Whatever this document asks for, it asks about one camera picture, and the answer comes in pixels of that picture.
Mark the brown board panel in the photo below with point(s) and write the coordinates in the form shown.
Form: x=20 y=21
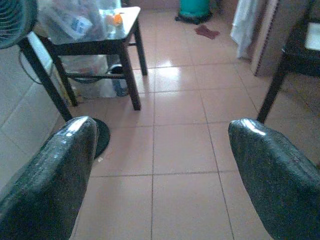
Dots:
x=272 y=37

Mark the dark wooden side table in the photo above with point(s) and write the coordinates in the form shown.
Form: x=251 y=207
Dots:
x=128 y=70

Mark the white plastic bag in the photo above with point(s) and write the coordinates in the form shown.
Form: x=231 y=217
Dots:
x=92 y=67

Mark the white hanging towel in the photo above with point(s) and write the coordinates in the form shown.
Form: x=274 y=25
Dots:
x=243 y=25

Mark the dark wooden chair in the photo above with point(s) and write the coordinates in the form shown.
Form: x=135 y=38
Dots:
x=295 y=60

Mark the dark green standing fan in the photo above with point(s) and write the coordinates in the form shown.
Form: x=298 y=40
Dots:
x=12 y=22

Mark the green bucket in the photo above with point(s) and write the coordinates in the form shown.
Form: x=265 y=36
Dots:
x=195 y=6

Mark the orange fruit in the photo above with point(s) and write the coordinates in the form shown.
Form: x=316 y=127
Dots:
x=117 y=18

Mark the clear plastic bag with print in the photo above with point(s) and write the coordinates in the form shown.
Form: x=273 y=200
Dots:
x=72 y=20

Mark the maroon rag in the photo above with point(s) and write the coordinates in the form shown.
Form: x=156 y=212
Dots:
x=206 y=31

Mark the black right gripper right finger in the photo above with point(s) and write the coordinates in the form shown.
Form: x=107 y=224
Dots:
x=280 y=180

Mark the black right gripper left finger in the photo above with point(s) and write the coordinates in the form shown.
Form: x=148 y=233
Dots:
x=50 y=180

